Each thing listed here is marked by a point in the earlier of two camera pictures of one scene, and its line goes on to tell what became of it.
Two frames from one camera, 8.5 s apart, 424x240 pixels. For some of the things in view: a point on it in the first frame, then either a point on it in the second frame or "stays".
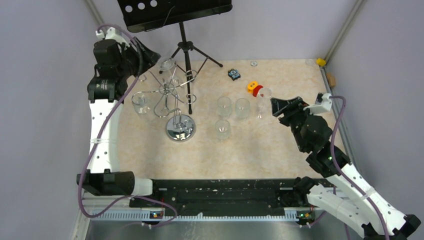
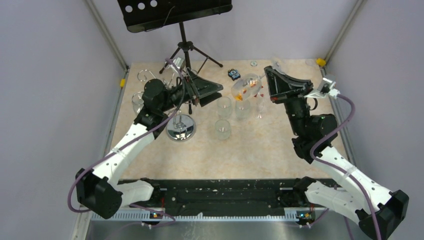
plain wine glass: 141,102 stays
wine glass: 222,130 stays
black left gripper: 150,57 to 197,87
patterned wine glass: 242,108 stays
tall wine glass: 167,64 to 249,85
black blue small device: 234,74 stays
